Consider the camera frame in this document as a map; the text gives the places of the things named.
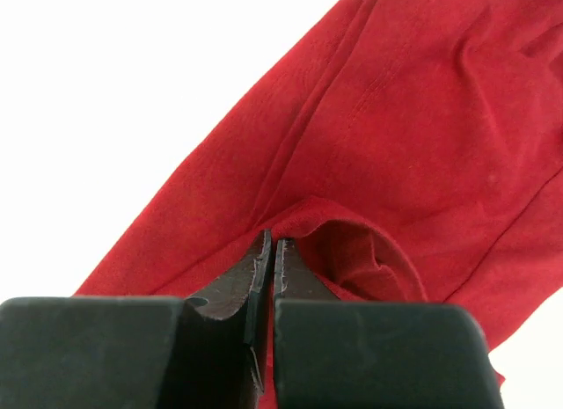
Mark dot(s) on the red t-shirt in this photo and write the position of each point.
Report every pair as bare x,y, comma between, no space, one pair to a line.
412,149

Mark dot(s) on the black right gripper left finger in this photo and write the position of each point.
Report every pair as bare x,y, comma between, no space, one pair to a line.
207,350

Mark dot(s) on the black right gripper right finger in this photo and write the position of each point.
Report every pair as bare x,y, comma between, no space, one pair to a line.
330,353

